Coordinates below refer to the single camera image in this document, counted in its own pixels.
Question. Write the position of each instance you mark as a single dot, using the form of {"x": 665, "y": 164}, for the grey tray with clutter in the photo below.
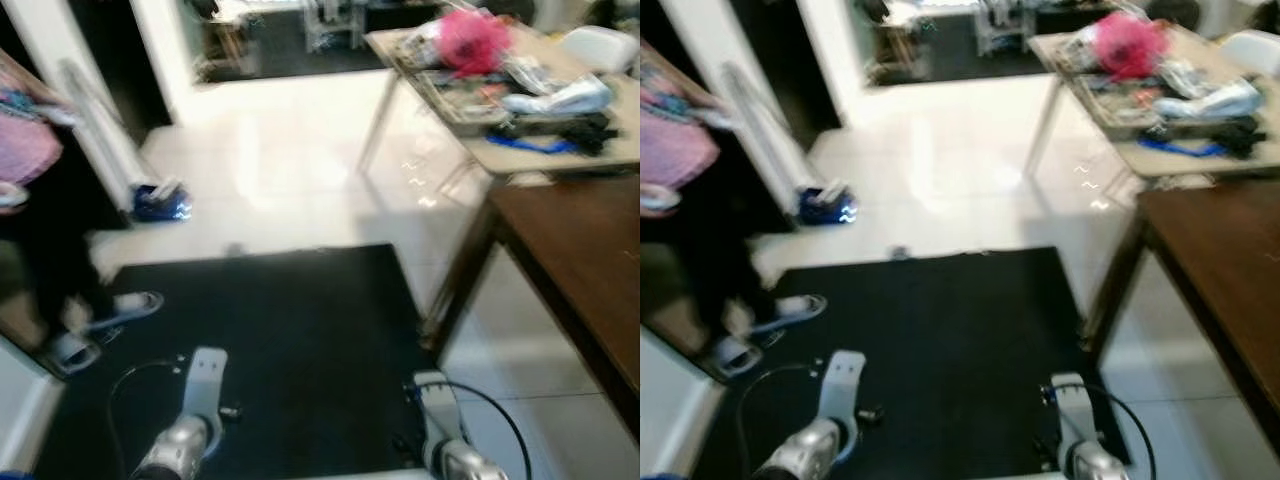
{"x": 1108, "y": 100}
{"x": 452, "y": 95}

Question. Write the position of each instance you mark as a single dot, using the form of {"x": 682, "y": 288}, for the white and blue plastic bag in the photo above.
{"x": 560, "y": 97}
{"x": 1208, "y": 102}

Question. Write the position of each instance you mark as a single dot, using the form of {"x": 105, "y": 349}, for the person in pink shirt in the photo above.
{"x": 45, "y": 230}
{"x": 690, "y": 240}

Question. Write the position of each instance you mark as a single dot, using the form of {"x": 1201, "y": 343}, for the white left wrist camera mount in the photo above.
{"x": 844, "y": 384}
{"x": 206, "y": 382}

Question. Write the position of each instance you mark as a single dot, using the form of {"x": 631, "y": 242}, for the blue and white slipper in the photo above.
{"x": 128, "y": 305}
{"x": 72, "y": 352}
{"x": 793, "y": 312}
{"x": 737, "y": 355}

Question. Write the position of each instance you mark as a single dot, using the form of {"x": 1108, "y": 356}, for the dark brown wooden table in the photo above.
{"x": 1225, "y": 260}
{"x": 585, "y": 250}

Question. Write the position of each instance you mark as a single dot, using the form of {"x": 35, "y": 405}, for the white door frame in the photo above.
{"x": 95, "y": 110}
{"x": 760, "y": 110}

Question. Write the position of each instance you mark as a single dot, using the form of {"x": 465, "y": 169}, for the black bundle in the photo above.
{"x": 588, "y": 130}
{"x": 1238, "y": 135}

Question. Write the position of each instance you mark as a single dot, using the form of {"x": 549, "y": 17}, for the black floor mat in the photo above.
{"x": 960, "y": 340}
{"x": 300, "y": 340}

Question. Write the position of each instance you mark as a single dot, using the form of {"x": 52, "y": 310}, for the beige cluttered table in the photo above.
{"x": 620, "y": 130}
{"x": 1270, "y": 150}

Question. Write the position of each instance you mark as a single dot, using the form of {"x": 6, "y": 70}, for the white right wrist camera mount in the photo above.
{"x": 1068, "y": 406}
{"x": 436, "y": 402}

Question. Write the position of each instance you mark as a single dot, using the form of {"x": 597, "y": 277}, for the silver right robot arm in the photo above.
{"x": 1092, "y": 463}
{"x": 458, "y": 462}

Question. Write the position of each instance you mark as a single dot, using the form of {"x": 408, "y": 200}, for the white metal rack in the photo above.
{"x": 1002, "y": 25}
{"x": 330, "y": 22}

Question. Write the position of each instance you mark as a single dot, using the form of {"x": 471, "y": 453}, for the pink plastic bag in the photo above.
{"x": 1128, "y": 45}
{"x": 470, "y": 42}

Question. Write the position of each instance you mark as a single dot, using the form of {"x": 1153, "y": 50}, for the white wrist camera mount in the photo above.
{"x": 844, "y": 384}
{"x": 436, "y": 402}
{"x": 1068, "y": 406}
{"x": 206, "y": 382}

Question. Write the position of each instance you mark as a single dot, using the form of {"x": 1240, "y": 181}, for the white chair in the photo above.
{"x": 600, "y": 47}
{"x": 1252, "y": 50}

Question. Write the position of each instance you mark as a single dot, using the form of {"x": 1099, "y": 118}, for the blue object on floor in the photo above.
{"x": 160, "y": 204}
{"x": 826, "y": 206}

